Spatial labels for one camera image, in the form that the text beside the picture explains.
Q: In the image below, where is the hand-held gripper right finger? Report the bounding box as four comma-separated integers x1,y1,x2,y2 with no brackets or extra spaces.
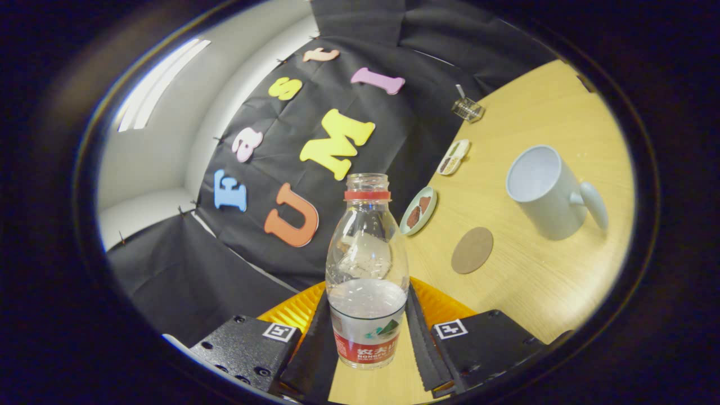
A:
406,276,549,397

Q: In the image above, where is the pale green plate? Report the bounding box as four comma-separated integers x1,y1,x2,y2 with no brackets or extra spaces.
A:
399,186,438,236

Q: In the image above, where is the white cup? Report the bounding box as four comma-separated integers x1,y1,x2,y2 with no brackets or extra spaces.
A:
505,145,609,241

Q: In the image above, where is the long ceiling light panel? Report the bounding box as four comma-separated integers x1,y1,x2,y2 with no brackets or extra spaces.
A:
117,38,212,133

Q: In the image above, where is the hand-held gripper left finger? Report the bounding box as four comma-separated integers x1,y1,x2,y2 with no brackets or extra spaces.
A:
188,281,338,403

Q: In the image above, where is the wooden table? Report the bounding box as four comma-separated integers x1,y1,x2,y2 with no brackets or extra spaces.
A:
329,59,636,405

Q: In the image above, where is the clear plastic bottle red label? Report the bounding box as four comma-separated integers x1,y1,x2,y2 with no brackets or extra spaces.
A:
325,173,410,370

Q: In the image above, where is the round brown coaster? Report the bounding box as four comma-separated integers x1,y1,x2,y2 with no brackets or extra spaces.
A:
451,227,494,275

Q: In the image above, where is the small divided white dish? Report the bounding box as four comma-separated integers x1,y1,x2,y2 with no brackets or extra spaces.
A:
436,139,471,176

